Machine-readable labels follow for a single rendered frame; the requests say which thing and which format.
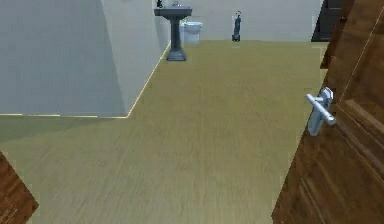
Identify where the white toilet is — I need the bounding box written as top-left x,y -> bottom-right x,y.
179,20 -> 204,46

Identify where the dark toilet brush holder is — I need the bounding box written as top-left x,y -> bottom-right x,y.
231,10 -> 243,43

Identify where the dark cabinet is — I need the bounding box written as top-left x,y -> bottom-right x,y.
310,0 -> 345,43

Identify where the brown wooden room door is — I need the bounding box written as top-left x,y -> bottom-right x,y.
271,0 -> 384,224

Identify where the brown wooden furniture corner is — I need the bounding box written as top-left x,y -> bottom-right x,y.
0,151 -> 40,224

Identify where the dark grey pedestal sink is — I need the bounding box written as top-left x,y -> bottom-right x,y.
153,4 -> 194,62

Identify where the silver door lever handle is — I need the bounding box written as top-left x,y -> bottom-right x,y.
305,86 -> 338,137

